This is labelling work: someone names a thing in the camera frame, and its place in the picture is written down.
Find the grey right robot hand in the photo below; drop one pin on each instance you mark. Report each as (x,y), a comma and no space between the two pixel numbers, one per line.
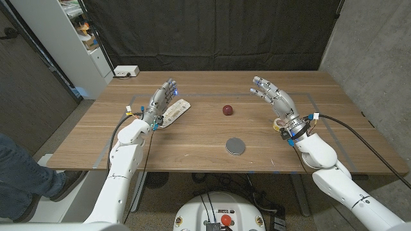
(284,104)

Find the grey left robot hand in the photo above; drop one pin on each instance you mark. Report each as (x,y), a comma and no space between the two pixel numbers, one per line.
(160,102)

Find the grey metal jar lid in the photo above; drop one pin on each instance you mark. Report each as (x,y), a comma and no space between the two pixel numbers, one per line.
(235,146)

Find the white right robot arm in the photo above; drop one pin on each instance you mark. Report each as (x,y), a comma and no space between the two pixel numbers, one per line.
(337,186)

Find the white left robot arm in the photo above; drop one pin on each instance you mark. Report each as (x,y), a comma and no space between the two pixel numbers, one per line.
(123,160)

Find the yellowish tape roll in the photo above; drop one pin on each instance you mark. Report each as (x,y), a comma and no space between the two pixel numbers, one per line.
(275,125)

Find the cream patterned flat case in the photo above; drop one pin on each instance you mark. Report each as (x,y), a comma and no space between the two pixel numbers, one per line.
(177,109)

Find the white power strip box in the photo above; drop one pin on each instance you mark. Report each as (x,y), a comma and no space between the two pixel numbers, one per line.
(126,70)

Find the small red apple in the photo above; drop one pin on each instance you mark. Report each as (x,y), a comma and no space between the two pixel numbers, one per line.
(227,110)

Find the black round floor fan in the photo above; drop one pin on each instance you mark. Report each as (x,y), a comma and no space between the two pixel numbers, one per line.
(156,179)

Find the black backdrop curtain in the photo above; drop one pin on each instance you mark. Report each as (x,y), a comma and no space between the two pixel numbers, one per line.
(208,32)

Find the cardboard box on shelf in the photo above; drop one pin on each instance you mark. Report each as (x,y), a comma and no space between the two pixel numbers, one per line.
(91,43)

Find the black backdrop stand pole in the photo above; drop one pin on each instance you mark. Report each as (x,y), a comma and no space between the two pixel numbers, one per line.
(96,37)

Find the grey metal table leg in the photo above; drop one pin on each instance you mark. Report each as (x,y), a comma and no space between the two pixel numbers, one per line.
(301,195)
(140,192)

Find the orange toy on shelf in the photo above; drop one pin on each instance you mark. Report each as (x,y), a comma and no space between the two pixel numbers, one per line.
(84,28)

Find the white robot torso base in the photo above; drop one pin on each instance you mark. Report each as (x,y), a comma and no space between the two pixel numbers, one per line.
(244,208)

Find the white shelf cabinet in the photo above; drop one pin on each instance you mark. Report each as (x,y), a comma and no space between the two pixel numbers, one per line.
(57,41)

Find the dark shoe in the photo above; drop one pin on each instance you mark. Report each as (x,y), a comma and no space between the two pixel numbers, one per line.
(69,184)
(29,210)

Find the red emergency stop button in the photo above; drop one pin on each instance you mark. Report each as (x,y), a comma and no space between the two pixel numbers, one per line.
(226,220)

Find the white floor platform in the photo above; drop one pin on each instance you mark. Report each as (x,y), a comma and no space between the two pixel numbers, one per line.
(64,210)

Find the person leg in blue jeans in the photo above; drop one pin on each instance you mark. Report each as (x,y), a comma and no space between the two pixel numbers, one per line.
(22,176)

